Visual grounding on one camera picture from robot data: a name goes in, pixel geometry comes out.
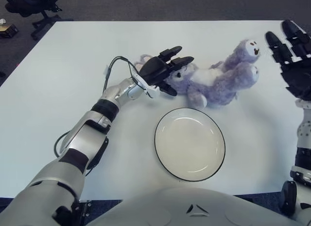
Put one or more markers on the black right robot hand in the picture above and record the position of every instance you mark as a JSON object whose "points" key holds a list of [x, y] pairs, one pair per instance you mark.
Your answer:
{"points": [[296, 73]]}

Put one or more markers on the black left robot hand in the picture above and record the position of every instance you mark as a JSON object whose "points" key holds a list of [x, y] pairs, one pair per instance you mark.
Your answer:
{"points": [[155, 70]]}

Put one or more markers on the purple plush bunny doll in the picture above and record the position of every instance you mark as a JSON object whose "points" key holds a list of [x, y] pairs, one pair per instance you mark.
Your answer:
{"points": [[218, 87]]}

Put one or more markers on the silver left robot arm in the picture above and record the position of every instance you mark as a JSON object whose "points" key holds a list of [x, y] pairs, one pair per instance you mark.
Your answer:
{"points": [[90, 136]]}

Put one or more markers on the white plate with black rim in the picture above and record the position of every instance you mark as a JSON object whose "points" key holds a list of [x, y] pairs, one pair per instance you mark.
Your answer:
{"points": [[189, 143]]}

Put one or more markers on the silver robot torso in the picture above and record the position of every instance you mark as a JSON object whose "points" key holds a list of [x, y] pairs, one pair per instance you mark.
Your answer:
{"points": [[189, 211]]}

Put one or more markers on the black office chair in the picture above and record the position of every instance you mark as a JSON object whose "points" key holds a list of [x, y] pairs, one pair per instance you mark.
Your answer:
{"points": [[22, 5]]}

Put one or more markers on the brown cardboard box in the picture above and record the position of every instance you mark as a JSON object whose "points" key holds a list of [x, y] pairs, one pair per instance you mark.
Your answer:
{"points": [[8, 29]]}

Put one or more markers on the black bracket under table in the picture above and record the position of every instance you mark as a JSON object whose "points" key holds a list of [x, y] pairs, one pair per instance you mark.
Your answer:
{"points": [[85, 210]]}

